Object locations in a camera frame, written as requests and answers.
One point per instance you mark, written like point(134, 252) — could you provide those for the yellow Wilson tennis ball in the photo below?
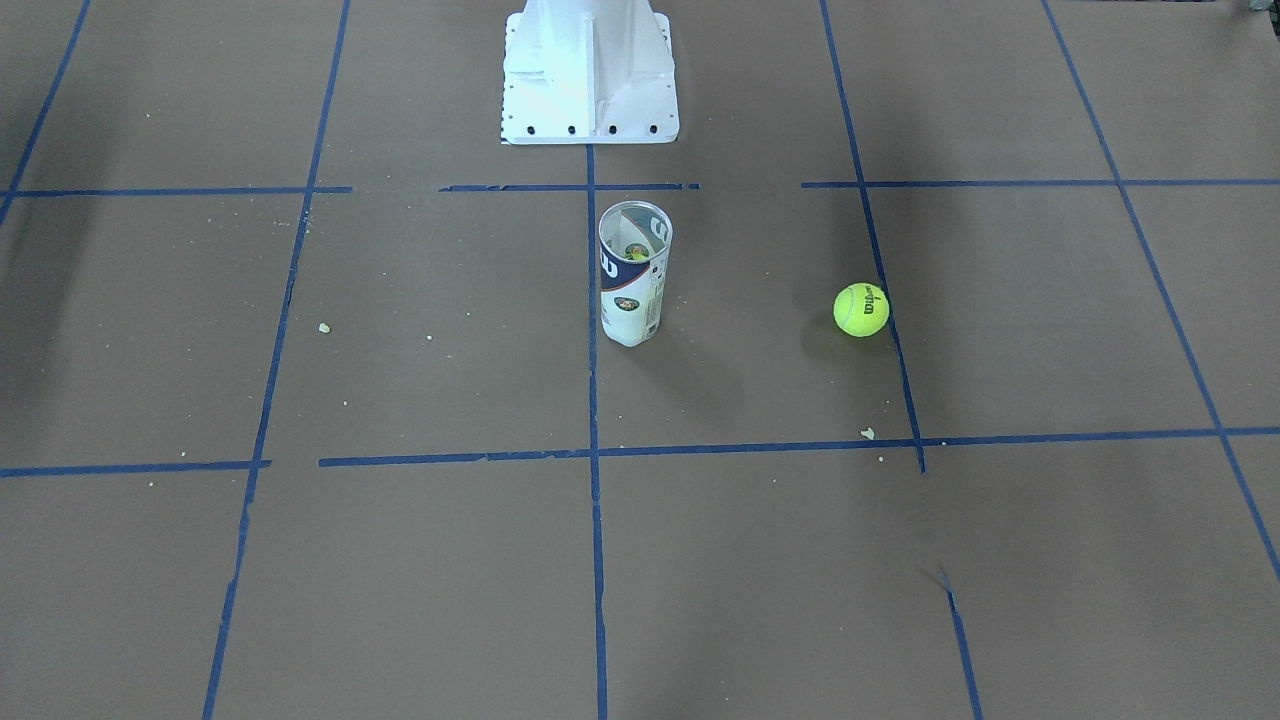
point(861, 310)

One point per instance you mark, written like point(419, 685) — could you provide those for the tennis ball inside can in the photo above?
point(637, 253)

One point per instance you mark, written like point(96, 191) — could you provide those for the clear tennis ball can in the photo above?
point(632, 293)

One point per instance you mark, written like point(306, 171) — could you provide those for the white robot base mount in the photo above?
point(580, 72)

